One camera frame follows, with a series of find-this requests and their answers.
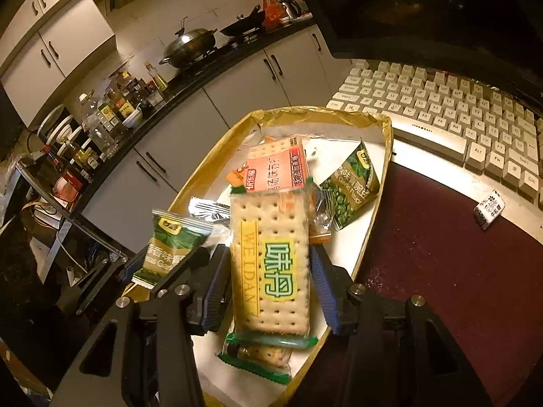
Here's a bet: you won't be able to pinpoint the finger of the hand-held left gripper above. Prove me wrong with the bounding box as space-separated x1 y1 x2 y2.
149 246 212 303
74 250 148 316

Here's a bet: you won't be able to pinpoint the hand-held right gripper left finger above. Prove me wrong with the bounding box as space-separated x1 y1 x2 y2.
51 244 233 407

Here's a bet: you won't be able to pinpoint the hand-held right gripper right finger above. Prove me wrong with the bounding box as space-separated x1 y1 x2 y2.
309 246 495 407

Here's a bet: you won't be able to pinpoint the green pea snack packet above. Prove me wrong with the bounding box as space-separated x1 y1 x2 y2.
319 139 381 230
131 209 215 289

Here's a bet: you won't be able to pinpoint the large green label cracker packet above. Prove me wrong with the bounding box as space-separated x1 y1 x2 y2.
225 189 319 349

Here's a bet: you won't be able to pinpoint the silver foil snack packet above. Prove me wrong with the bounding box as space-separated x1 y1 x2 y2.
312 187 336 230
188 196 232 225

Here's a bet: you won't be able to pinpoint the green-edged brown cracker packet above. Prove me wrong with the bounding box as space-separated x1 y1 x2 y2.
217 341 293 386

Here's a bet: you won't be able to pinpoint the small orange snack packet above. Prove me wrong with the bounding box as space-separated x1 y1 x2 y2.
225 165 249 187

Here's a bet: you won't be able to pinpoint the red label cracker packet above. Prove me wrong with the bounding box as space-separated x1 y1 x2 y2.
242 135 315 196

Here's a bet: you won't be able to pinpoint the yellow cardboard box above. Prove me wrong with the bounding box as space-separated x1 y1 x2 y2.
123 108 395 407

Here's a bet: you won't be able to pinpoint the metal shelf rack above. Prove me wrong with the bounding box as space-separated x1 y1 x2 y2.
0 153 128 289

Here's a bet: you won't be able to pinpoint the dark red table cloth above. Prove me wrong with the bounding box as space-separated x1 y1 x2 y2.
293 161 543 407

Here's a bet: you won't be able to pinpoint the large clear plastic bottle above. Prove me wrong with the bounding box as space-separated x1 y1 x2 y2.
78 93 117 153

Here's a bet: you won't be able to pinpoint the white plates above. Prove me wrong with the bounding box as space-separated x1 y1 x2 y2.
36 104 86 153

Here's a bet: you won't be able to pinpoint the row of condiment bottles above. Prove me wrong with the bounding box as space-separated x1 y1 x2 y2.
55 61 168 170

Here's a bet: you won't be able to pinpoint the small spotted white candy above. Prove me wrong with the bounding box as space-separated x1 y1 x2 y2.
474 190 505 230

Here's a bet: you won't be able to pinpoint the white base kitchen cabinets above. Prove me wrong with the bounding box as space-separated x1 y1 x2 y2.
80 25 353 259

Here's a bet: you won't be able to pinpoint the black kitchen countertop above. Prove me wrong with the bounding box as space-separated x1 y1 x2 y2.
25 15 317 221

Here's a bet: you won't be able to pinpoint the white computer keyboard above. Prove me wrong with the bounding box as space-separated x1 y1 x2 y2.
326 59 543 213

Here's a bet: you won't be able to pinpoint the steel wok with lid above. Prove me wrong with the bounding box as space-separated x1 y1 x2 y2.
159 17 219 71

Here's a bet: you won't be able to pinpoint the black gas stove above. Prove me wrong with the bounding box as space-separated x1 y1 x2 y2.
170 30 264 77

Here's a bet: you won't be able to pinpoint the black frying pan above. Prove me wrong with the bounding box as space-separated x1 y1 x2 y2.
218 4 264 39

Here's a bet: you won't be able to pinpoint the orange plastic bag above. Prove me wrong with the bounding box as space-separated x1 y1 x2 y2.
261 0 287 30

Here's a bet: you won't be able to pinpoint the steel kettle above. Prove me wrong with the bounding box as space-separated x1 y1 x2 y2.
280 0 304 20

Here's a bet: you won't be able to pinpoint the black computer monitor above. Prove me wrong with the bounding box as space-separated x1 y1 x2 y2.
288 0 543 106

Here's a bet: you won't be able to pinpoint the white wall kitchen cabinets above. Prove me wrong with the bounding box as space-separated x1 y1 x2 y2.
0 0 117 128

